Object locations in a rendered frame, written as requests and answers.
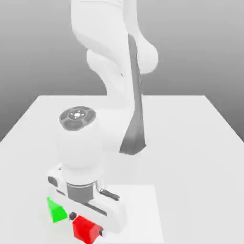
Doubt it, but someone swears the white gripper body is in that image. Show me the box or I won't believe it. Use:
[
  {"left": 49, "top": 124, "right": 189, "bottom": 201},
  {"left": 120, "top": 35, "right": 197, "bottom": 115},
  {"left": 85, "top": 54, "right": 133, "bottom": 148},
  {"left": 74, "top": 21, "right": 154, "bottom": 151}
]
[{"left": 49, "top": 187, "right": 128, "bottom": 234}]

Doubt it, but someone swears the small red cube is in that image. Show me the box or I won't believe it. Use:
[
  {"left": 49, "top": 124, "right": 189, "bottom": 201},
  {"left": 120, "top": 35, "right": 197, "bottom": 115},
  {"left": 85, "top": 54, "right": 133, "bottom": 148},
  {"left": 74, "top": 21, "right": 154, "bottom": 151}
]
[{"left": 71, "top": 215, "right": 104, "bottom": 244}]

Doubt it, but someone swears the small green cube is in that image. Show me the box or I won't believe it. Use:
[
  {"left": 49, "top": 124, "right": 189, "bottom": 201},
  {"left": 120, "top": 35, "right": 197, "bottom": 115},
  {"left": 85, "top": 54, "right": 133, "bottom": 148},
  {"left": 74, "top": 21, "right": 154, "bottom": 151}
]
[{"left": 46, "top": 196, "right": 69, "bottom": 224}]

